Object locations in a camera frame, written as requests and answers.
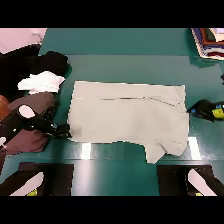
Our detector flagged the grey-brown garment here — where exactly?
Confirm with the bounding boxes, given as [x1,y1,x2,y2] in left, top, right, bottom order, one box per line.
[8,92,57,116]

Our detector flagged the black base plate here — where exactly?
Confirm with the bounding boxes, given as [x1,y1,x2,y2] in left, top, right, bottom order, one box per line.
[156,164,214,197]
[18,162,75,197]

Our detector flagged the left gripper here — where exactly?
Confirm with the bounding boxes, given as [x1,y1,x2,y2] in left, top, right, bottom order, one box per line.
[50,122,72,139]

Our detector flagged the orange-brown garment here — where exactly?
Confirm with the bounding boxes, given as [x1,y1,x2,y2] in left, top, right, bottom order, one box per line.
[0,94,12,122]

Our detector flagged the off-white T-shirt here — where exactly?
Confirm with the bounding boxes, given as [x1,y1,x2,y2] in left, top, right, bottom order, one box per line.
[67,80,191,165]

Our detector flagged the white garment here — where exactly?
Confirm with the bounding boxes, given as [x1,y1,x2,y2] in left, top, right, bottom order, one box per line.
[17,70,67,96]

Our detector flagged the black garment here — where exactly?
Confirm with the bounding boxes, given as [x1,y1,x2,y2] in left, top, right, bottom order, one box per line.
[0,50,72,102]

